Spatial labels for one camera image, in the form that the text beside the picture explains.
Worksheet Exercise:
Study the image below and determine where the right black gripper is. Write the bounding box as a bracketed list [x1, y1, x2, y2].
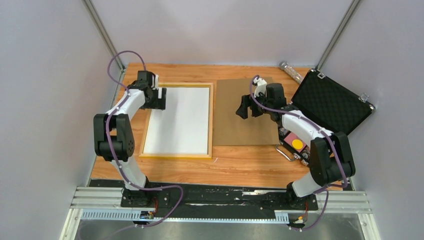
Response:
[236, 90, 273, 119]

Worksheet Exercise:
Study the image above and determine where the yellow wooden picture frame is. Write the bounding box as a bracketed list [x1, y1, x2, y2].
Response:
[138, 82, 215, 160]

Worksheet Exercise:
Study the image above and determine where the brown cardboard backing board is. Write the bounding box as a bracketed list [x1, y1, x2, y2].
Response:
[212, 78, 279, 146]

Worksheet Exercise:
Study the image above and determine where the sunset landscape photo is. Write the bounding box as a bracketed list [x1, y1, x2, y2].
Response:
[143, 86, 211, 155]

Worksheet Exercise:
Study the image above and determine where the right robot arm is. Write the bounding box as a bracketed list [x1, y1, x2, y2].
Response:
[235, 76, 356, 209]

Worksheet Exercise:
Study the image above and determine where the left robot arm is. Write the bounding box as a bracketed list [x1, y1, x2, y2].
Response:
[93, 70, 167, 207]

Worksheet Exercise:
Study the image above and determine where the yellow round chip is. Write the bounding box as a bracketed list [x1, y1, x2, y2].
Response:
[291, 139, 305, 151]

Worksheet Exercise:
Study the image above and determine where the black aluminium chip case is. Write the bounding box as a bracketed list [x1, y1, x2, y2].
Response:
[267, 69, 375, 166]

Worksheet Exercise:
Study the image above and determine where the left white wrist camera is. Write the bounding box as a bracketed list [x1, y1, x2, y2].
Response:
[151, 73, 159, 90]

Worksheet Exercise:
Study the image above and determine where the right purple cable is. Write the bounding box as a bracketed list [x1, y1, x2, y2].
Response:
[249, 74, 349, 232]

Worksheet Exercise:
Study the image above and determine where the purple cable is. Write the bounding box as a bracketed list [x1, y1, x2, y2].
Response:
[249, 74, 349, 232]
[76, 50, 185, 240]

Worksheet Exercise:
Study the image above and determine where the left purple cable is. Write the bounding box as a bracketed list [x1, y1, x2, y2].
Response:
[76, 50, 185, 240]

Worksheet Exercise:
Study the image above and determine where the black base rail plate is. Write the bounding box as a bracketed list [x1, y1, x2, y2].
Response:
[86, 178, 354, 221]

